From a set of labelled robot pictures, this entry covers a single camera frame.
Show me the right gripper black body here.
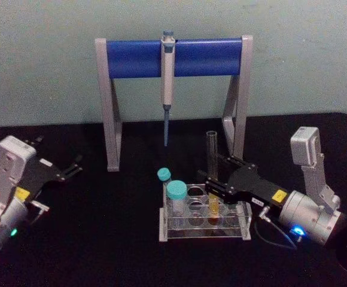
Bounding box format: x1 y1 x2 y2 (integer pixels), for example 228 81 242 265
225 163 288 210

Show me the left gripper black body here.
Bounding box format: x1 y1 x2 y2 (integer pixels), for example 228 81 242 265
14 157 66 204

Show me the glass test tube yellow liquid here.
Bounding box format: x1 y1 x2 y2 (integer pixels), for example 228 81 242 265
205 130 222 227

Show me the large teal capped tube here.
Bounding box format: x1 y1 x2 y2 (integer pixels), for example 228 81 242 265
166 179 188 218

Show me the clear acrylic tube rack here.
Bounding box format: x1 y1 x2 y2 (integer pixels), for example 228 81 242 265
159 184 253 242

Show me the small teal capped tube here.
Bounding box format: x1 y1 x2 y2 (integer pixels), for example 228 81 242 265
157 167 174 210

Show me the black table cloth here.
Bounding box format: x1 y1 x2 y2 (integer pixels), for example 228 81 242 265
0 112 347 287

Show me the grey pipette with blue tip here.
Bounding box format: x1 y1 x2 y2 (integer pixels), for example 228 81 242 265
160 29 176 147

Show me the grey stand with blue bar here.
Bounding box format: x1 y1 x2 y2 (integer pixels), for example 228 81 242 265
95 35 254 173

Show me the right gripper thin dark cable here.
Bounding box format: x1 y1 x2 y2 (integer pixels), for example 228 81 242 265
252 206 299 251

